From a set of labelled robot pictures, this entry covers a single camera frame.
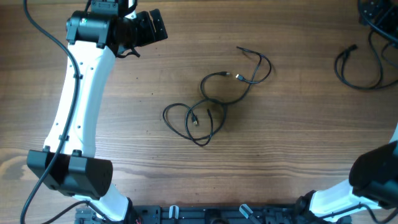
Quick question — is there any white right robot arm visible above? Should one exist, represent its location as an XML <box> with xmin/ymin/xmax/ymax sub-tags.
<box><xmin>290</xmin><ymin>0</ymin><xmax>397</xmax><ymax>223</ymax></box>

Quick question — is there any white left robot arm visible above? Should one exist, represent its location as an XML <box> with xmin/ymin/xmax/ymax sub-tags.
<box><xmin>27</xmin><ymin>1</ymin><xmax>168</xmax><ymax>223</ymax></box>

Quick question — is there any black cable bundle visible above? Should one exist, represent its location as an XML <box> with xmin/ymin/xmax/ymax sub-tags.
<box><xmin>162</xmin><ymin>45</ymin><xmax>273</xmax><ymax>147</ymax></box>

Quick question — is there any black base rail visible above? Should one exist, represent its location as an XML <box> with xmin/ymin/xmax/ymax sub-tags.
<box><xmin>74</xmin><ymin>203</ymin><xmax>352</xmax><ymax>224</ymax></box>

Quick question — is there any thick black usb cable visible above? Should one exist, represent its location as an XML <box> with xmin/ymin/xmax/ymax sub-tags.
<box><xmin>334</xmin><ymin>30</ymin><xmax>398</xmax><ymax>91</ymax></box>

